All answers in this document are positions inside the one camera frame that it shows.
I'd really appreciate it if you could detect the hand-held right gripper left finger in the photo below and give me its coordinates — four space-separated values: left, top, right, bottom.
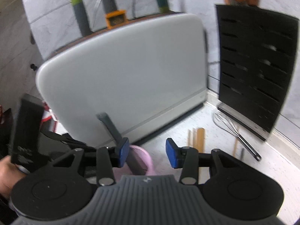
50 138 130 186

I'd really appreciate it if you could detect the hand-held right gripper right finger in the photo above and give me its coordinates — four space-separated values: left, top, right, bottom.
166 138 244 185

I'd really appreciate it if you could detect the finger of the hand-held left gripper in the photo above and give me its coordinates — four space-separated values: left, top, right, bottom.
39 131 94 161

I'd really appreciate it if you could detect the pink mesh utensil cup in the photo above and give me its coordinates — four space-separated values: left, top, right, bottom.
112 145 157 183

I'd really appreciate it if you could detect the black peeler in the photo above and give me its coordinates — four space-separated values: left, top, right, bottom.
96 112 148 176

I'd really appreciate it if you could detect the metal whisk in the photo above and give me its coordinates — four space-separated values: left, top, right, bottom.
214 112 262 162

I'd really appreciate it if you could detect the person's left hand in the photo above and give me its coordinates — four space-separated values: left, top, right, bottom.
0 157 26 198

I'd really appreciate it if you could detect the red flat object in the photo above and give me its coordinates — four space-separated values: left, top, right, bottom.
41 102 58 133

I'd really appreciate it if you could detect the wooden spatula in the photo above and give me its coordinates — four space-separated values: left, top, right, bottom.
196 128 206 153

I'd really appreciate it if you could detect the white countertop appliance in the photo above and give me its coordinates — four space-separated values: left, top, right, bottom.
35 13 208 146

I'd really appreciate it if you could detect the black knife block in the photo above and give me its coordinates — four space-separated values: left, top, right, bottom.
215 4 299 142

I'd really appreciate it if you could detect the grey utensil handle green cap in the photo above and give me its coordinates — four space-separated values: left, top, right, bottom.
71 0 92 37

